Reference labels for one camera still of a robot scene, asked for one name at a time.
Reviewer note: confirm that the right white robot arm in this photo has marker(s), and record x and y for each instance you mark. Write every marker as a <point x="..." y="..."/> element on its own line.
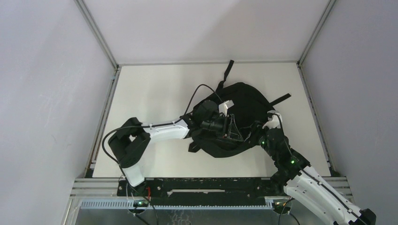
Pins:
<point x="298" y="179"/>

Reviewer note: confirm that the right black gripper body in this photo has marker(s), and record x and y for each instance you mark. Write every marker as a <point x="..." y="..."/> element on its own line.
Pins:
<point x="259" y="131"/>

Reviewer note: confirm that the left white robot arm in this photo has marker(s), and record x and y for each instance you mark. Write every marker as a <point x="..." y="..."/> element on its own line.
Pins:
<point x="129" y="142"/>

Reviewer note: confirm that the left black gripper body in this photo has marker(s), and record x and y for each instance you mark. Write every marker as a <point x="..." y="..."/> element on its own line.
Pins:
<point x="218" y="124"/>

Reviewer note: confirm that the white slotted cable duct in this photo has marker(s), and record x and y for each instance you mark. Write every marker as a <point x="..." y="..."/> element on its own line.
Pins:
<point x="141" y="205"/>

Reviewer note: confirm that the black student backpack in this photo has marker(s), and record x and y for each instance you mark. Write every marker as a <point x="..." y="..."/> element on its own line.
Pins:
<point x="250" y="109"/>

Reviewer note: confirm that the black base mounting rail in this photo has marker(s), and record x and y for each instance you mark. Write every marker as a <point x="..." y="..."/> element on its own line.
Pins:
<point x="193" y="191"/>

